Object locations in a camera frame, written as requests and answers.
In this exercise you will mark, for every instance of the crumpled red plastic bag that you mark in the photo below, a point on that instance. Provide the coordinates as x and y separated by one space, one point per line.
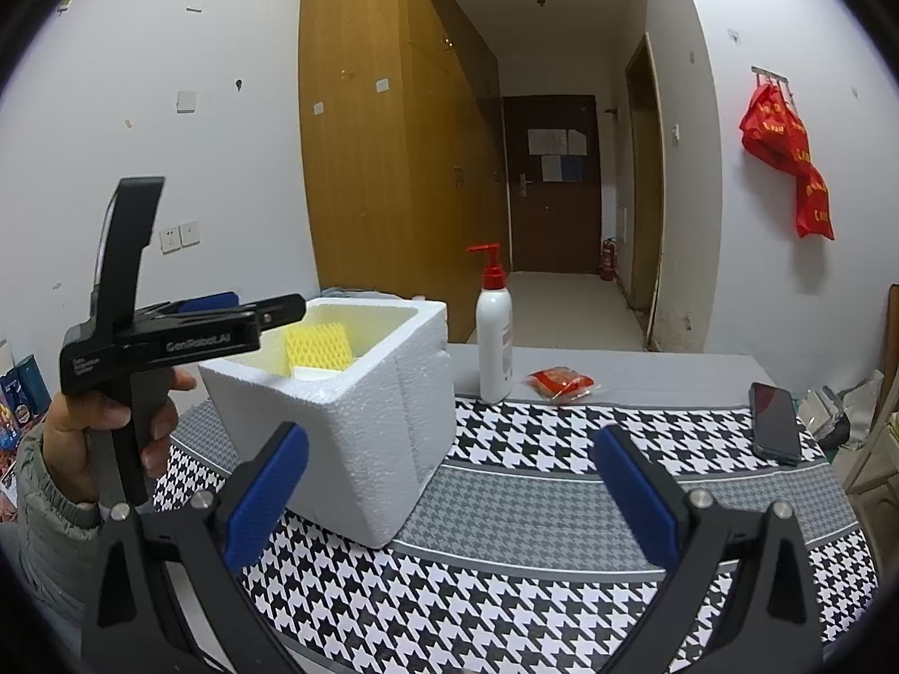
772 130

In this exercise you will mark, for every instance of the white wall cover plate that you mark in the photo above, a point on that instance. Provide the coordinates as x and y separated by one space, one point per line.
187 101

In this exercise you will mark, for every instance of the small white paper notice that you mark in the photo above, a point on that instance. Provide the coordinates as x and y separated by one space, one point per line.
576 141

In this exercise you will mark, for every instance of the person's left forearm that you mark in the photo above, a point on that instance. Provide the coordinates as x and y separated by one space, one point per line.
49 540

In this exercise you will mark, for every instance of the white plastic bag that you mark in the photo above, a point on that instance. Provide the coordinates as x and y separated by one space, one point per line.
818 407

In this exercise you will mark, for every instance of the black white houndstooth blanket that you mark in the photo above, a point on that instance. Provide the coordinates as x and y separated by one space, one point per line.
527 505

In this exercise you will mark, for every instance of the red fire extinguisher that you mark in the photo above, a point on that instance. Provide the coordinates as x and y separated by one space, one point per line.
608 263

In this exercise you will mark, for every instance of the metal wall hook rack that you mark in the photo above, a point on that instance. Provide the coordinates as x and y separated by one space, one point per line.
771 78

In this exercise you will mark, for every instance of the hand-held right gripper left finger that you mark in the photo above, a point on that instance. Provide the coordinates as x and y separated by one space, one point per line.
267 498

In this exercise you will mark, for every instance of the tall white paper notice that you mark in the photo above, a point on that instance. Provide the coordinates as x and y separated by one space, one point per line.
551 168

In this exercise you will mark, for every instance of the long red plastic bag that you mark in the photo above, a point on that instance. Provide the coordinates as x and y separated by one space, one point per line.
815 203

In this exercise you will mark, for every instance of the wooden wardrobe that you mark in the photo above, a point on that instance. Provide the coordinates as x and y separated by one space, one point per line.
372 189

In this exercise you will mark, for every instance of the blue printed packet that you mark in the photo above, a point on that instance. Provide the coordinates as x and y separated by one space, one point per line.
24 393

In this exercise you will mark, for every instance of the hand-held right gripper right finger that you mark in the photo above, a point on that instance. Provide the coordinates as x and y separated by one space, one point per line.
639 498

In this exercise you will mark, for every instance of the red snack packet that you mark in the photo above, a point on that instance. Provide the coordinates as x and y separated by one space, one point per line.
562 383

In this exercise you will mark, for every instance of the black smartphone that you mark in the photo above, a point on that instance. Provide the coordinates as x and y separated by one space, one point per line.
775 425

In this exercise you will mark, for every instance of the yellow foam net sleeve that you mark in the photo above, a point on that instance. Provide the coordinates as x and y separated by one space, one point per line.
316 347

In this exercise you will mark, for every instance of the white red pump lotion bottle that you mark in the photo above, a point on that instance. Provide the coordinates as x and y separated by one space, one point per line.
494 344

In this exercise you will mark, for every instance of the white foam box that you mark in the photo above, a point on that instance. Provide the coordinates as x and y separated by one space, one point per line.
351 449

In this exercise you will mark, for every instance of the dark brown entrance door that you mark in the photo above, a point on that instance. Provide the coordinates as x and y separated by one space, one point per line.
555 225

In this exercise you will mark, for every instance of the large white paper notice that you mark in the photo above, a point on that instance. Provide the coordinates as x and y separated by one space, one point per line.
548 141

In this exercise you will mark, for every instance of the person's left hand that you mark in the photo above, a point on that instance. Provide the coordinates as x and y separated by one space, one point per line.
77 428

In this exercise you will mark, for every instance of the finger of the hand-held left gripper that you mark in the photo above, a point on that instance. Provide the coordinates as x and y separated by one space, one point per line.
281 312
204 304

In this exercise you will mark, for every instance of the wooden side door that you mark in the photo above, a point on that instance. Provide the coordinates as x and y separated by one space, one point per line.
643 189

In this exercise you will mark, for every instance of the blue paper notice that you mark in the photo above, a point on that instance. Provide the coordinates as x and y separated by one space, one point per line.
572 168

